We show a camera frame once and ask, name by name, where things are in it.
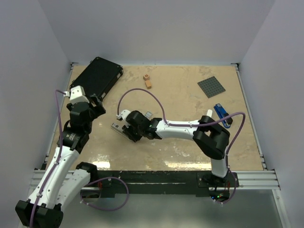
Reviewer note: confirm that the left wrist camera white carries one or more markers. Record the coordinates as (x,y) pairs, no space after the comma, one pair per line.
(76,95)

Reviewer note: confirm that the wooden cube with circle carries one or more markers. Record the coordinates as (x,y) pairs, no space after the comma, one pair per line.
(146,77)

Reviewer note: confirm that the blue stapler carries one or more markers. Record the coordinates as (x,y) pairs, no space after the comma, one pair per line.
(221,112)

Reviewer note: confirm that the plain wooden block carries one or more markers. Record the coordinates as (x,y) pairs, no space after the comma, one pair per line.
(148,84)

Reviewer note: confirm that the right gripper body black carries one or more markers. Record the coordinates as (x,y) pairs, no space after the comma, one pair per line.
(136,134)

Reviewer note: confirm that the aluminium frame rail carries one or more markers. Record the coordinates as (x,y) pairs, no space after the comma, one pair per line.
(248,180)

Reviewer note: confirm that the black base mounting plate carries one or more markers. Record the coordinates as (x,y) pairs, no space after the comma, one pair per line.
(198,183)

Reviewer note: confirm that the grey metal stapler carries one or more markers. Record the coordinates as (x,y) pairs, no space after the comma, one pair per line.
(117,128)

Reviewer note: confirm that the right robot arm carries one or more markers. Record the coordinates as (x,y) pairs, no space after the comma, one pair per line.
(209,136)

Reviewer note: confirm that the black hard case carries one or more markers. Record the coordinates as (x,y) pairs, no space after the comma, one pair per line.
(98,77)

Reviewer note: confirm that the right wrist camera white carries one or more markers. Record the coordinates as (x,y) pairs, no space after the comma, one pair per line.
(123,115)

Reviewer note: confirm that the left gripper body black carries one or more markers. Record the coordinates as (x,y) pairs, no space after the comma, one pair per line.
(93,116)

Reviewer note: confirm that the grey studded baseplate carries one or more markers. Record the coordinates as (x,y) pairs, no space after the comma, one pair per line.
(211,87)

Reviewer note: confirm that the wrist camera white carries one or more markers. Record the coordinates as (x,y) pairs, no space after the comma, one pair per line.
(76,95)
(123,115)

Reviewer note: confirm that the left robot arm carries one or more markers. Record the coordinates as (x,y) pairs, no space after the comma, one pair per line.
(45,206)

